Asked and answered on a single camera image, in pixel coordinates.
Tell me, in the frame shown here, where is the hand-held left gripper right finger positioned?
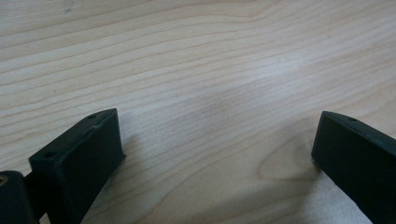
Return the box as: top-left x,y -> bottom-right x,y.
310,110 -> 396,224

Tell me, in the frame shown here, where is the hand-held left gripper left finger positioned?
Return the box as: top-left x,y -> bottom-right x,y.
28,107 -> 127,224

